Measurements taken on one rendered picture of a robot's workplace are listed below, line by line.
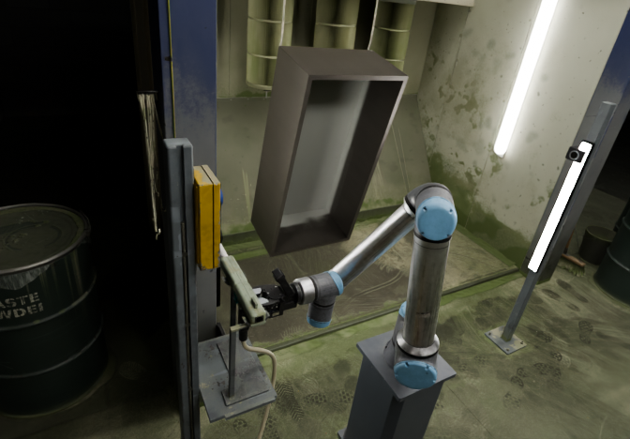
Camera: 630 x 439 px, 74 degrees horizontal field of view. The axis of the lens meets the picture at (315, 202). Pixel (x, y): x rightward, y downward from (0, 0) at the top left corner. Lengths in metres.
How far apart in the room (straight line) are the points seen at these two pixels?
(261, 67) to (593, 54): 2.31
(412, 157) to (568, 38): 1.69
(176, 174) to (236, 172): 2.45
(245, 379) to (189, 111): 0.93
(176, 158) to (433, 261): 0.81
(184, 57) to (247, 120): 2.16
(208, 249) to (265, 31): 2.29
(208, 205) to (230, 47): 2.55
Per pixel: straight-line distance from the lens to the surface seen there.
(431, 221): 1.26
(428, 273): 1.37
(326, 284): 1.46
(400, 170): 4.29
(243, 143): 3.54
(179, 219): 1.10
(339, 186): 2.92
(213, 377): 1.57
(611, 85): 3.50
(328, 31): 3.47
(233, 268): 1.42
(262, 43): 3.24
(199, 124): 1.55
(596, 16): 3.60
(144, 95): 1.58
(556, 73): 3.69
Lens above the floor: 2.01
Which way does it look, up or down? 28 degrees down
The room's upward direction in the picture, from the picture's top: 7 degrees clockwise
